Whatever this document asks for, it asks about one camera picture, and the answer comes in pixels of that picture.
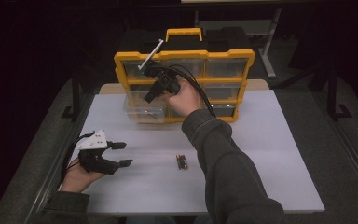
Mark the person's right hand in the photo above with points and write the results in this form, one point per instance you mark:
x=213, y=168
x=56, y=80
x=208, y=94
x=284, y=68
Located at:
x=185, y=99

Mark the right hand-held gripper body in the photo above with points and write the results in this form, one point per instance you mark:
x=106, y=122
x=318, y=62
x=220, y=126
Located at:
x=164, y=79

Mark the aluminium frame rail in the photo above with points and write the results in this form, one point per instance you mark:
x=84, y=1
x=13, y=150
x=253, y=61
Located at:
x=48, y=186
x=348, y=146

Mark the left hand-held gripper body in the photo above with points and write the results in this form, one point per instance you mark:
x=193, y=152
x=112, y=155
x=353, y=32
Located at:
x=94, y=161

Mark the person's left hand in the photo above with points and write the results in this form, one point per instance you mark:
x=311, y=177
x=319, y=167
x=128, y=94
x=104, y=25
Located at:
x=77, y=179

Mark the clear plastic drawer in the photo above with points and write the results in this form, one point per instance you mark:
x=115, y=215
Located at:
x=136, y=112

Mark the black metal stand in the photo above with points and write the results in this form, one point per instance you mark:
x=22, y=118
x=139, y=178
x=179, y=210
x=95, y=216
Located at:
x=332, y=93
x=75, y=93

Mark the yellow black organizer cabinet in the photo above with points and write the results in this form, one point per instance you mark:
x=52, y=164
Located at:
x=227, y=53

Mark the grid of clear drawers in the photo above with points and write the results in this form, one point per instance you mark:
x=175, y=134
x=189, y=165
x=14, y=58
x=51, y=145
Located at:
x=225, y=67

